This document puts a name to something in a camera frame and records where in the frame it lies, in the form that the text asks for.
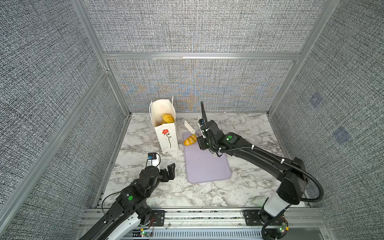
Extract lilac plastic tray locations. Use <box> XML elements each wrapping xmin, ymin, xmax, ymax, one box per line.
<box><xmin>184</xmin><ymin>143</ymin><xmax>232</xmax><ymax>184</ymax></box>

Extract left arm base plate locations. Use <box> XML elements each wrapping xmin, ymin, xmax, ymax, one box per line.
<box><xmin>144</xmin><ymin>210</ymin><xmax>166</xmax><ymax>228</ymax></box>

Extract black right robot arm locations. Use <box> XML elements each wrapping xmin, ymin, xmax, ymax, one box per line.
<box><xmin>198</xmin><ymin>119</ymin><xmax>308</xmax><ymax>218</ymax></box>

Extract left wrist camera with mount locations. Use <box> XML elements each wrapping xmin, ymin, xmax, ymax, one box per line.
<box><xmin>146</xmin><ymin>153</ymin><xmax>161</xmax><ymax>168</ymax></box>

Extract metal tongs with white tips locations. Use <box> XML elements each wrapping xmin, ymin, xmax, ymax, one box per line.
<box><xmin>183</xmin><ymin>119</ymin><xmax>223</xmax><ymax>158</ymax></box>

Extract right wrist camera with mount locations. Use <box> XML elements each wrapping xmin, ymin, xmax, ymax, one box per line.
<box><xmin>198</xmin><ymin>118</ymin><xmax>209</xmax><ymax>133</ymax></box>

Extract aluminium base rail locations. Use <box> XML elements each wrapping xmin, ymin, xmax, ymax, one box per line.
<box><xmin>76</xmin><ymin>207</ymin><xmax>337</xmax><ymax>240</ymax></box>

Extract black corrugated cable conduit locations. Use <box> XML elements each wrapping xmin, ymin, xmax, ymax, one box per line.
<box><xmin>200</xmin><ymin>101</ymin><xmax>325</xmax><ymax>240</ymax></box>

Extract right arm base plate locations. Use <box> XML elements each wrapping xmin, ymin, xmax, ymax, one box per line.
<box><xmin>242</xmin><ymin>209</ymin><xmax>289</xmax><ymax>234</ymax></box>

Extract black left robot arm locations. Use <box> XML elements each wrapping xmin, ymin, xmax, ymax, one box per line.
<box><xmin>81</xmin><ymin>164</ymin><xmax>176</xmax><ymax>240</ymax></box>

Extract white paper bag with rose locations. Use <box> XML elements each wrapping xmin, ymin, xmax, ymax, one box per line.
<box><xmin>149</xmin><ymin>97</ymin><xmax>179</xmax><ymax>153</ymax></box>

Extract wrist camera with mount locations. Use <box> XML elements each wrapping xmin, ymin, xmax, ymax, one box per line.
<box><xmin>146</xmin><ymin>153</ymin><xmax>161</xmax><ymax>168</ymax></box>
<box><xmin>198</xmin><ymin>118</ymin><xmax>209</xmax><ymax>133</ymax></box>

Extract small croissant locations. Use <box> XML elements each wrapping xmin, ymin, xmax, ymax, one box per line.
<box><xmin>184</xmin><ymin>134</ymin><xmax>197</xmax><ymax>146</ymax></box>

